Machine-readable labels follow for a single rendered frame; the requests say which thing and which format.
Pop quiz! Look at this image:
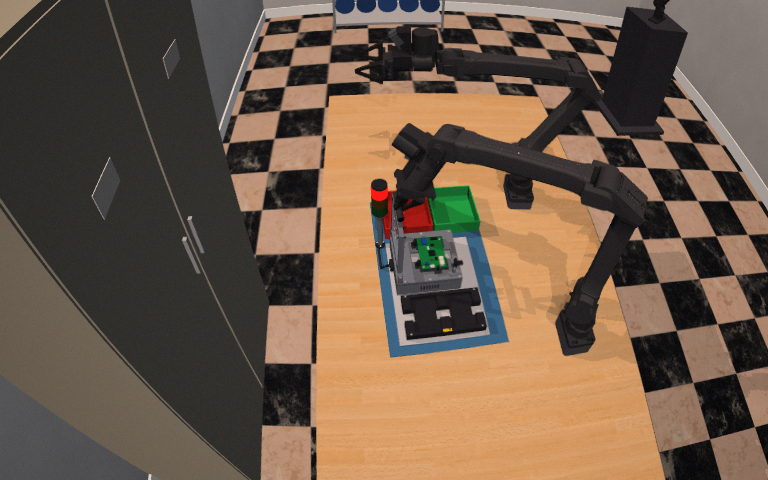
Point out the green square bin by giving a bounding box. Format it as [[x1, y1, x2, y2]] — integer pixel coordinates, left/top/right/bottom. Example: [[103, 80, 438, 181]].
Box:
[[427, 185, 481, 233]]

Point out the red bin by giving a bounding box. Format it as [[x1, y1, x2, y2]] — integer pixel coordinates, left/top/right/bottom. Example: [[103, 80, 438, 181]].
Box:
[[382, 191, 433, 239]]

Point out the green circuit board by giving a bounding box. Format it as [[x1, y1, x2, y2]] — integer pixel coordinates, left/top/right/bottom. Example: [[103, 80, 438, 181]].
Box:
[[416, 236, 447, 269]]

